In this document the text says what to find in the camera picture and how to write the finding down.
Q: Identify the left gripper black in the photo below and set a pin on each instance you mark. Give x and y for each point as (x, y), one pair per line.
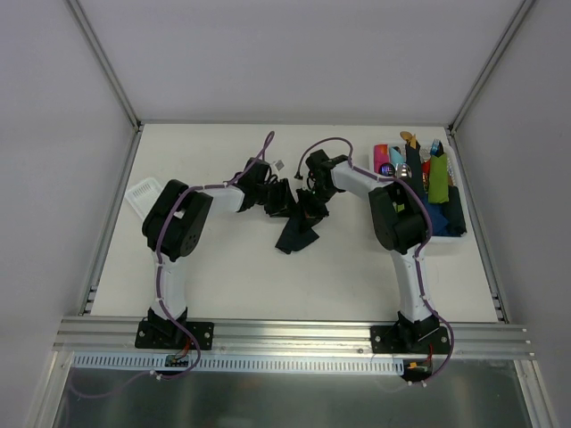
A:
(277, 196)

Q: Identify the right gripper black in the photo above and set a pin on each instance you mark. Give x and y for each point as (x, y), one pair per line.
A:
(312, 201)

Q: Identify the dark navy paper napkin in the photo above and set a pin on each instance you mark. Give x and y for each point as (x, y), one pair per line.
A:
(292, 239)

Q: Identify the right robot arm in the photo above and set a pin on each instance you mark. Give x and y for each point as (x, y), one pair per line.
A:
(400, 225)

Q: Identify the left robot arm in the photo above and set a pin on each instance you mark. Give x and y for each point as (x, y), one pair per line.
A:
(173, 228)

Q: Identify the pink napkin roll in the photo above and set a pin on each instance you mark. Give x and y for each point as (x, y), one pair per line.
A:
(380, 156)

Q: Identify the light blue napkin roll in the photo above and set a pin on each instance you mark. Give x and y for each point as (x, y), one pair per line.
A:
(396, 158)

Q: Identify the dark navy napkin roll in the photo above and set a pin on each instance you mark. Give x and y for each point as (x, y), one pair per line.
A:
(413, 160)

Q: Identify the tall green napkin roll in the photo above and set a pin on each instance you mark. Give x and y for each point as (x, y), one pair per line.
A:
(438, 180)

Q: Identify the black napkin roll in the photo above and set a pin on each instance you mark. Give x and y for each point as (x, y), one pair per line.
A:
(453, 211)

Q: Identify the iridescent spoon in bin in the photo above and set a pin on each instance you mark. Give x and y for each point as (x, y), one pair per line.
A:
(387, 170)

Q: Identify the silver spoon in bin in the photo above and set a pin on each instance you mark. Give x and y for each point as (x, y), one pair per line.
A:
(403, 171)

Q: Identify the blue fork in bin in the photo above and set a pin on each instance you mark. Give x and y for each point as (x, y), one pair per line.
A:
(437, 149)

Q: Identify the large white storage bin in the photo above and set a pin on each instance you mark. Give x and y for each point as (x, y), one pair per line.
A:
(453, 181)

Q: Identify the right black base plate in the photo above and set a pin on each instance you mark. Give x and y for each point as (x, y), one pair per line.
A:
(385, 339)

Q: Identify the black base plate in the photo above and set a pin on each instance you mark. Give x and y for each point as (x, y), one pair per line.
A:
(201, 334)
(385, 339)

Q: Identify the white slotted cable duct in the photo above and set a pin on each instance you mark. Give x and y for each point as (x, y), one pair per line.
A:
(239, 364)

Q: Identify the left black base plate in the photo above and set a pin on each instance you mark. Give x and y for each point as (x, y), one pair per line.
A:
(201, 334)

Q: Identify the aluminium mounting rail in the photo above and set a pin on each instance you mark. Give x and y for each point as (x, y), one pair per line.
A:
(329, 339)

